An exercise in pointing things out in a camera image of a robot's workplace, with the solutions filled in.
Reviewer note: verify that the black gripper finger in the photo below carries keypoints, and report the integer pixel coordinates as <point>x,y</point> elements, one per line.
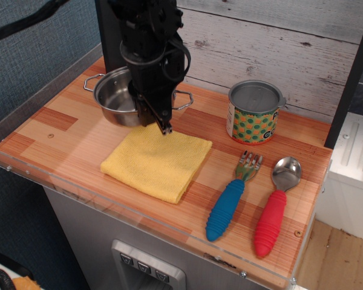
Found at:
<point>144,112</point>
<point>164,125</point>

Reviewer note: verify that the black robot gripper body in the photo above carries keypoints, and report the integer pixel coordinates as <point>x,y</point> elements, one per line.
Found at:
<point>156,69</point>

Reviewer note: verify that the small stainless steel pot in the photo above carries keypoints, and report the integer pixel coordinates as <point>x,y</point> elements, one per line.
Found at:
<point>111,93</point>

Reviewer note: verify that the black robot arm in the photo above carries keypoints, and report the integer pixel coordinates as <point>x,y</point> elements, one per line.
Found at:
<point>158,20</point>

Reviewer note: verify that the yellow folded towel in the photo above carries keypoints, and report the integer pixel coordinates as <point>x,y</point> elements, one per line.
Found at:
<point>161,166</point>

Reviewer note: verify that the toy food can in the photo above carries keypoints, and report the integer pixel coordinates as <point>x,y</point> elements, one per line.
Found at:
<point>252,111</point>

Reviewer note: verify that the grey toy fridge cabinet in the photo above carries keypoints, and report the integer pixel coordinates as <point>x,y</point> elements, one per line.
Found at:
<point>91,232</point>

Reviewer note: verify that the clear acrylic table guard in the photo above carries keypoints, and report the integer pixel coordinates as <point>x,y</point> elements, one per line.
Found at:
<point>59,138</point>

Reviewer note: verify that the silver dispenser button panel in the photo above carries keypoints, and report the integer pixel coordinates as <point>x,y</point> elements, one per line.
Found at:
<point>140,270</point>

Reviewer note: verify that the white toy sink unit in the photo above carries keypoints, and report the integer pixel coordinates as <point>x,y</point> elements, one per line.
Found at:
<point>340,203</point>

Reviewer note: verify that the orange plush object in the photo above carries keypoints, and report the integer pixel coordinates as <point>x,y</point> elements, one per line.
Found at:
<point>25,283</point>

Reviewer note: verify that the black left upright post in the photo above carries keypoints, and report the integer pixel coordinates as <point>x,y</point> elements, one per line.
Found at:
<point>110,36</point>

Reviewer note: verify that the black upright post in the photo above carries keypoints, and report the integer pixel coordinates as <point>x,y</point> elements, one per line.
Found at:
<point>110,36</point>
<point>346,98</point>

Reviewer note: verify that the blue handled fork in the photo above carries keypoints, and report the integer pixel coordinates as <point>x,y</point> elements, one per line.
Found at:
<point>225,206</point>

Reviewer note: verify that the red handled spoon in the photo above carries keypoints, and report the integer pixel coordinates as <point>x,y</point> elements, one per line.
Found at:
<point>286,175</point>

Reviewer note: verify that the black right upright post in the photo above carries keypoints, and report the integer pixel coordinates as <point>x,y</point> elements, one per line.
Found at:
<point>346,98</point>

